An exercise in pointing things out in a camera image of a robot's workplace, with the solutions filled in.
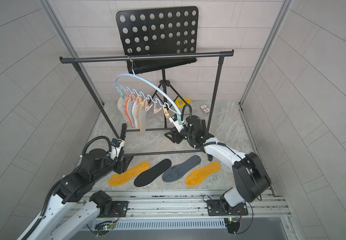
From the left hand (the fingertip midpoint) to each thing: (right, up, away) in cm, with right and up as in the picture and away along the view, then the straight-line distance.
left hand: (131, 153), depth 71 cm
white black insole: (+8, -14, +11) cm, 19 cm away
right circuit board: (+48, -32, -3) cm, 58 cm away
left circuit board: (-9, -31, -6) cm, 33 cm away
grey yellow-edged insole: (+33, -16, +10) cm, 38 cm away
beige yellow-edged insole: (+5, +18, -1) cm, 19 cm away
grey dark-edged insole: (+21, -14, +11) cm, 28 cm away
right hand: (+17, +9, +10) cm, 22 cm away
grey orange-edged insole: (-3, +22, +4) cm, 22 cm away
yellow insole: (-11, -17, +9) cm, 22 cm away
